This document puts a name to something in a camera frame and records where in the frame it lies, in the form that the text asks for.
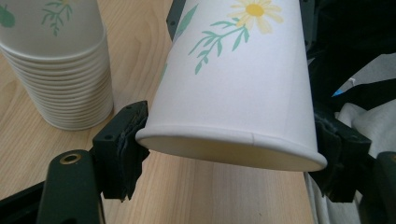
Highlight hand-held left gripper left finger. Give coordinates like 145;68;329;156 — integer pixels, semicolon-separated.
92;100;151;202

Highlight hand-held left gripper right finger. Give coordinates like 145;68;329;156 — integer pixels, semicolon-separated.
307;108;373;203

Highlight stack of white paper cups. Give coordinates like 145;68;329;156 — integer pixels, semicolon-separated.
0;0;115;131

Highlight flower print paper cup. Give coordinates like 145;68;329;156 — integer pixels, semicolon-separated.
134;0;329;173

